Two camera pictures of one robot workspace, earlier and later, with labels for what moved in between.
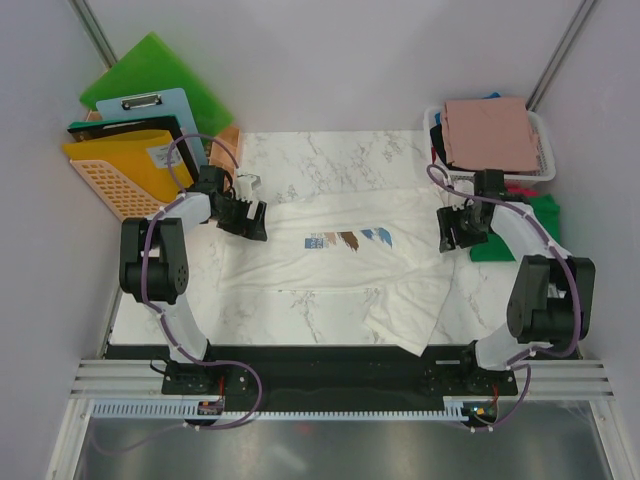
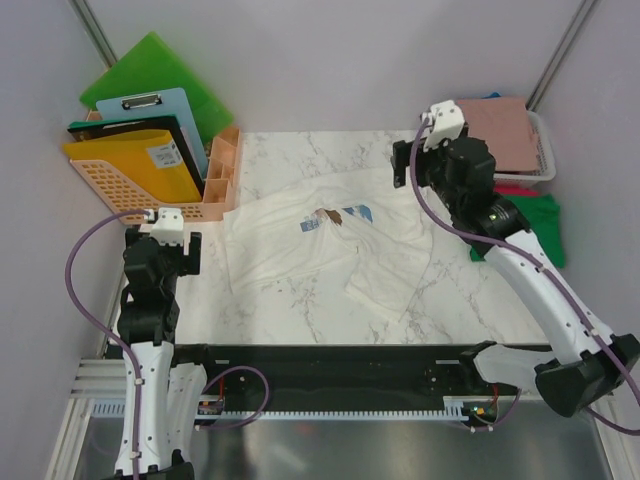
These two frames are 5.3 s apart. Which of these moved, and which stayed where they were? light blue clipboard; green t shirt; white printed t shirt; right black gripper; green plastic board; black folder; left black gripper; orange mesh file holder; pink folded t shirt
Moved: left black gripper; right black gripper; white printed t shirt
Stayed: orange mesh file holder; green t shirt; green plastic board; pink folded t shirt; light blue clipboard; black folder
